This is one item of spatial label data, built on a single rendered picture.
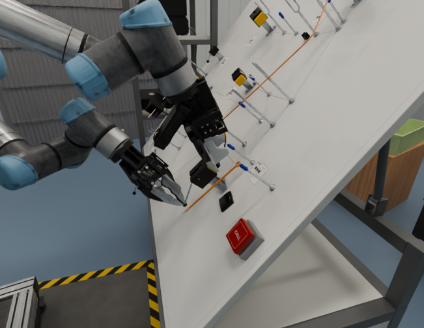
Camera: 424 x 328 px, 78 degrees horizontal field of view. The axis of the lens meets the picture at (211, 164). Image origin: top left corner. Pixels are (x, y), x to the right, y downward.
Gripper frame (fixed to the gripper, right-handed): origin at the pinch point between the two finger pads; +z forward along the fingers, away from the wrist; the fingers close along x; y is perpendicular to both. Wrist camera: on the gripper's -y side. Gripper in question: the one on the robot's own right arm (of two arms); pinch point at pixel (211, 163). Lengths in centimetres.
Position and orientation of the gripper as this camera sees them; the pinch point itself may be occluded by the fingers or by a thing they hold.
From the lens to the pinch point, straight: 63.3
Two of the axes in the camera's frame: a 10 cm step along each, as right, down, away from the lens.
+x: -1.2, -5.8, 8.0
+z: 4.0, 7.1, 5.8
